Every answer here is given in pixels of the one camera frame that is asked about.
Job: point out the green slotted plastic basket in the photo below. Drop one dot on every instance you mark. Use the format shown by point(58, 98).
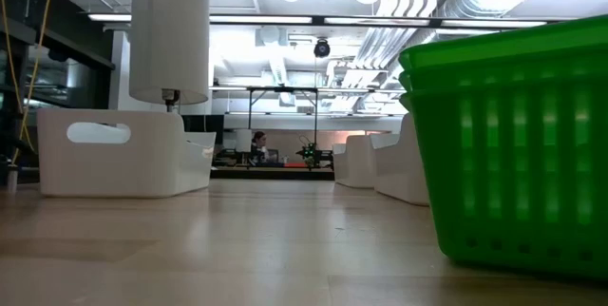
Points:
point(499, 44)
point(480, 230)

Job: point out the small red background object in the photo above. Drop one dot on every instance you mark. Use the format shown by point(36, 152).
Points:
point(297, 165)

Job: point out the person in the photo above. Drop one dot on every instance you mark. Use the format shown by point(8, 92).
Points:
point(259, 142)

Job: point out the dark background table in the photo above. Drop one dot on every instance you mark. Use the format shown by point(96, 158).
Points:
point(271, 174)

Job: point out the white cylinder lamp wooden base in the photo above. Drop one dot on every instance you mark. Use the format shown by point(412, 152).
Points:
point(168, 35)

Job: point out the black hanging round camera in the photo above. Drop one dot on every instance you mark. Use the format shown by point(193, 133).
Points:
point(322, 48)

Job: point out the black background rig frame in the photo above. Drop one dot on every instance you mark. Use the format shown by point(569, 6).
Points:
point(282, 89)

